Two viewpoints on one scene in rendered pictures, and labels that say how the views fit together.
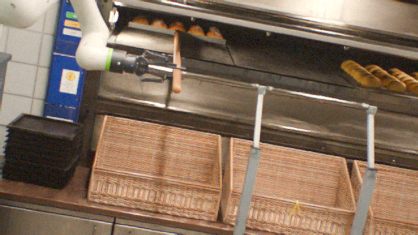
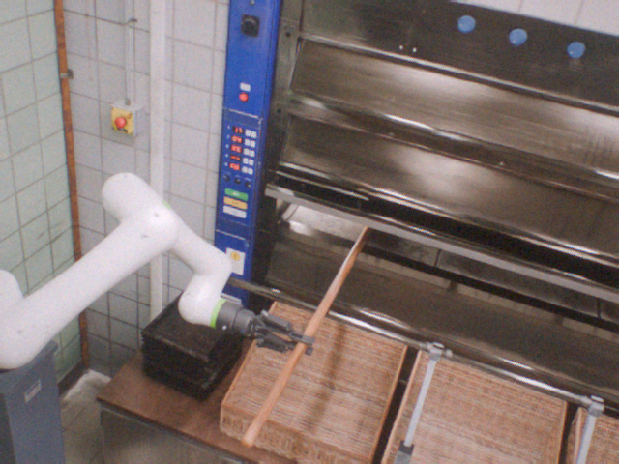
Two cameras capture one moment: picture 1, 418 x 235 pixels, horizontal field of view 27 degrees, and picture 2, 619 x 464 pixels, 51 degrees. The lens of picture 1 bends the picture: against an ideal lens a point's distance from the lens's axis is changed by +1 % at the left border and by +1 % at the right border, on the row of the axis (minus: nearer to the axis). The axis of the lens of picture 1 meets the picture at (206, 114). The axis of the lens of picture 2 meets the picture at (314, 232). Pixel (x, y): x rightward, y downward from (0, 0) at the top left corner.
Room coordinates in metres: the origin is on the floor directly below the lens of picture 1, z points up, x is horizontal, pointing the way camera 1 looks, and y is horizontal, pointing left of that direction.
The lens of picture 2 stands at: (2.05, -0.28, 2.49)
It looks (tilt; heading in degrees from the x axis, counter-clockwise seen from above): 33 degrees down; 19
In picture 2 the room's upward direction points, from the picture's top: 9 degrees clockwise
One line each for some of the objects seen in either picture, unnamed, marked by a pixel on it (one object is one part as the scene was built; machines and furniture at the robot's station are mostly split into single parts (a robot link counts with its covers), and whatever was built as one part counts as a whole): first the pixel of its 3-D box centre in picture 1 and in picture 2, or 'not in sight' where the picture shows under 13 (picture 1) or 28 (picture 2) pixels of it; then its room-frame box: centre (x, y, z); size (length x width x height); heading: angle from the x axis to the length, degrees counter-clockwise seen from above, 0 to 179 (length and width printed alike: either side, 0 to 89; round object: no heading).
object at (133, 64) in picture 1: (137, 64); (253, 326); (3.38, 0.31, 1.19); 0.09 x 0.07 x 0.08; 94
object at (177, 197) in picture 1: (157, 166); (315, 387); (3.70, 0.17, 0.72); 0.56 x 0.49 x 0.28; 95
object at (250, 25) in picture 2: not in sight; (249, 18); (3.87, 0.66, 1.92); 0.06 x 0.04 x 0.11; 94
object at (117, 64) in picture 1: (119, 61); (231, 317); (3.38, 0.38, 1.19); 0.12 x 0.06 x 0.09; 4
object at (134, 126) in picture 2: not in sight; (128, 118); (3.85, 1.11, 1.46); 0.10 x 0.07 x 0.10; 94
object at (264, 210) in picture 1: (287, 188); (471, 445); (3.74, -0.42, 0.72); 0.56 x 0.49 x 0.28; 93
